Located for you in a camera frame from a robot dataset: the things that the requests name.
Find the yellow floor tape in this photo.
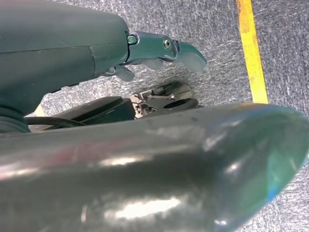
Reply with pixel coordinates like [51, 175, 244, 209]
[235, 0, 269, 105]

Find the black robot foot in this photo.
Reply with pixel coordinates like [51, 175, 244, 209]
[29, 80, 204, 132]

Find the black cable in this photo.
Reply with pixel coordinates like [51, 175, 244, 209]
[24, 116, 87, 128]

